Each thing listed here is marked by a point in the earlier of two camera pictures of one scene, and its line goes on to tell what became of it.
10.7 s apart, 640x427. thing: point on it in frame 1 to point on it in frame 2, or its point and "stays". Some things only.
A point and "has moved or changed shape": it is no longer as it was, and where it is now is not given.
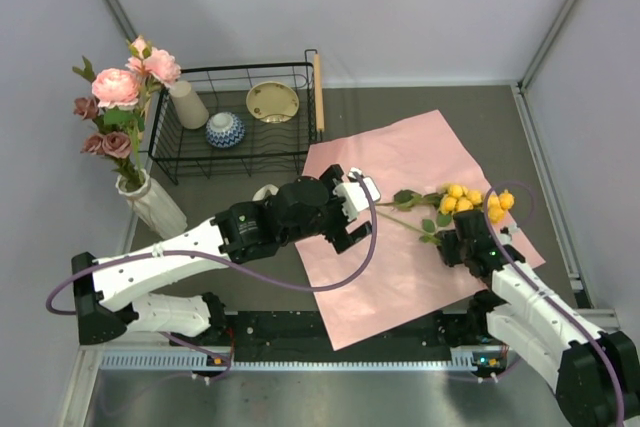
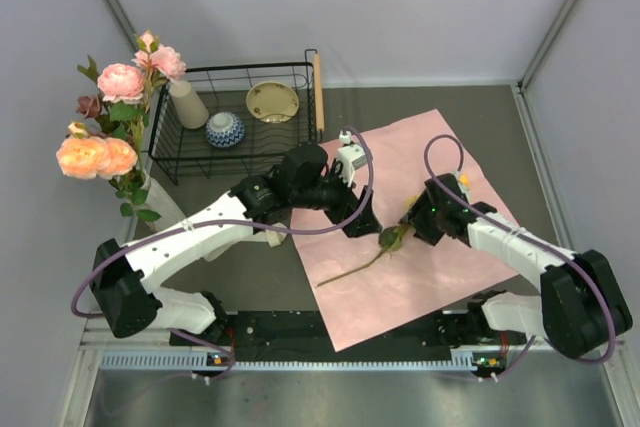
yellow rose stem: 454,199 has moved or changed shape
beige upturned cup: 190,110 stays
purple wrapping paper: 423,180 stays
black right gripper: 446,250 to 417,216
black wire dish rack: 239,113 stays
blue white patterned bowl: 225,130 stays
